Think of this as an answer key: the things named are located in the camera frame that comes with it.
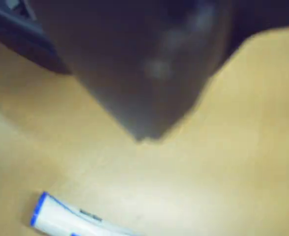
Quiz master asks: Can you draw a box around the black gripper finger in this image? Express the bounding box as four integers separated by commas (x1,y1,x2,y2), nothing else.
229,0,289,59
28,0,233,144

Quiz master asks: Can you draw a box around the white marker blue cap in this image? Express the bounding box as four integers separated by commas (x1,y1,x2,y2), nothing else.
30,191,145,236

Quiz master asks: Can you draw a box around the black plastic bowl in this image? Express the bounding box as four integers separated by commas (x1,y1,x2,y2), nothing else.
0,0,72,74

